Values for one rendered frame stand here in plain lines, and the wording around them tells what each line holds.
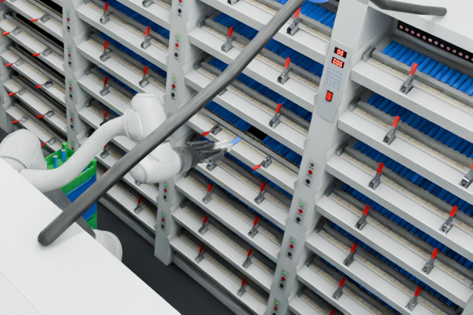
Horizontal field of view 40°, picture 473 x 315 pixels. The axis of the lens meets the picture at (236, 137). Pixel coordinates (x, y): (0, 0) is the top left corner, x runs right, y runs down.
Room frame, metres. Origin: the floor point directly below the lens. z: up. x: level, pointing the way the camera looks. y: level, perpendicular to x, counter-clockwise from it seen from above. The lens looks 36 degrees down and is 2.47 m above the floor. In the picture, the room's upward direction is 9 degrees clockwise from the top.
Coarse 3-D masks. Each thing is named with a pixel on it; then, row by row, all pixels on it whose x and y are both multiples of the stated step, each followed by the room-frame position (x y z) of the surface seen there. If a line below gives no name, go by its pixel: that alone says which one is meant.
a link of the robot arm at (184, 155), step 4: (172, 148) 1.68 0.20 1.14; (176, 148) 1.69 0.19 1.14; (180, 148) 1.70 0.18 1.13; (184, 148) 1.71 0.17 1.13; (176, 152) 1.67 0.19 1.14; (180, 152) 1.67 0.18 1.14; (184, 152) 1.68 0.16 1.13; (188, 152) 1.69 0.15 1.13; (180, 156) 1.66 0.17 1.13; (184, 156) 1.67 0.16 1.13; (188, 156) 1.68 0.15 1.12; (180, 160) 1.65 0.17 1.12; (184, 160) 1.66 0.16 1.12; (188, 160) 1.67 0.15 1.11; (184, 164) 1.65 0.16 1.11; (188, 164) 1.66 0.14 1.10; (180, 168) 1.64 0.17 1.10; (184, 168) 1.65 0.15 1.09; (188, 168) 1.67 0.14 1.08; (180, 172) 1.64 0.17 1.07
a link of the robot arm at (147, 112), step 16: (144, 96) 1.70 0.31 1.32; (128, 112) 1.67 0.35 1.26; (144, 112) 1.65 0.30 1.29; (160, 112) 1.68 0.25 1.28; (112, 128) 1.66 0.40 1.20; (128, 128) 1.64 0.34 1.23; (144, 128) 1.63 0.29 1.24; (96, 144) 1.64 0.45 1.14; (80, 160) 1.61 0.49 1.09; (32, 176) 1.59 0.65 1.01; (48, 176) 1.59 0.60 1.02; (64, 176) 1.59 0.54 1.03
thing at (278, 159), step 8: (200, 112) 2.18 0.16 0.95; (208, 112) 2.17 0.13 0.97; (216, 120) 2.13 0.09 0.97; (232, 128) 2.09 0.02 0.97; (240, 136) 2.05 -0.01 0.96; (248, 136) 2.04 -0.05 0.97; (256, 144) 2.01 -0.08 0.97; (264, 152) 1.98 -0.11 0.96; (272, 152) 1.97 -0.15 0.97; (280, 160) 1.93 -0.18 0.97; (280, 168) 1.91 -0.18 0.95; (288, 168) 1.91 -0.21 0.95; (296, 168) 1.89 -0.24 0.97
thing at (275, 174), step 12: (192, 96) 2.23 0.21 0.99; (192, 120) 2.15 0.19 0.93; (204, 120) 2.15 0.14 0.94; (240, 144) 2.03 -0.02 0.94; (240, 156) 1.99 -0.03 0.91; (252, 156) 1.97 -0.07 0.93; (264, 156) 1.97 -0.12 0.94; (264, 168) 1.92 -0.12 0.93; (276, 168) 1.92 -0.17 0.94; (276, 180) 1.88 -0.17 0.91; (288, 180) 1.86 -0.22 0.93
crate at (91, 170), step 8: (64, 144) 2.32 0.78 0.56; (56, 152) 2.29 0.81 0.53; (72, 152) 2.31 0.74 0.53; (48, 160) 2.25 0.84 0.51; (48, 168) 2.23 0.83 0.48; (88, 168) 2.27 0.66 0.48; (80, 176) 2.16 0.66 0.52; (88, 176) 2.20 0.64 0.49; (72, 184) 2.12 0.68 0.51; (64, 192) 2.07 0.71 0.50
